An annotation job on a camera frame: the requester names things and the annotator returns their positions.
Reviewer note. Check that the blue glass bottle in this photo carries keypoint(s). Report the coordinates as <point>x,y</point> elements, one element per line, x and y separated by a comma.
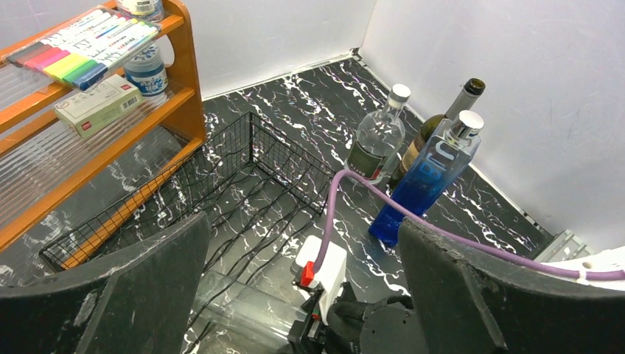
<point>446,154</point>

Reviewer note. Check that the marker pen set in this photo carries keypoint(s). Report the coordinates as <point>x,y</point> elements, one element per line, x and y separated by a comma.
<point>86,49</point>

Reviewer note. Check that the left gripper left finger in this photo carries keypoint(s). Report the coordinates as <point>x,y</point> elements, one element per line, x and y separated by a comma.
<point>135,300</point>

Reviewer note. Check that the clear plastic jar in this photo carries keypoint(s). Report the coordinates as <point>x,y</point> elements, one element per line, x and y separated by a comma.
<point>148,10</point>

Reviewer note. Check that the clear bottle white cap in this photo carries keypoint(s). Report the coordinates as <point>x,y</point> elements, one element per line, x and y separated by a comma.
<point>378,137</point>

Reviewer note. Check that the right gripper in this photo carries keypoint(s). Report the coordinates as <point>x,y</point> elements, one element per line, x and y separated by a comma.
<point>389,325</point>

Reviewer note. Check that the black wire wine rack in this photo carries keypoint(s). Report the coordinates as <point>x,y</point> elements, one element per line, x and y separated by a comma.
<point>253,182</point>

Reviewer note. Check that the olive green wine bottle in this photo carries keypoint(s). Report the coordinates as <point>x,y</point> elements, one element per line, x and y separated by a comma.
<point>466,98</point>

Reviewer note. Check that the white cardboard box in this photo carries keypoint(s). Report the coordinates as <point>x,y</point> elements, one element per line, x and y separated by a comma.
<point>89,112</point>

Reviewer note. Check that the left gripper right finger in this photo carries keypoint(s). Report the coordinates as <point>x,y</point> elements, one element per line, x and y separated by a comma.
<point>467,301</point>

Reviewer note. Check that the blue label jar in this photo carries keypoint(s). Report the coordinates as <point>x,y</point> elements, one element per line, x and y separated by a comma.
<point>147,72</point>

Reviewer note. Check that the orange wooden shelf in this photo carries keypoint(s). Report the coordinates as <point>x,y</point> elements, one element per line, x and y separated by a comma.
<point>44,161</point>

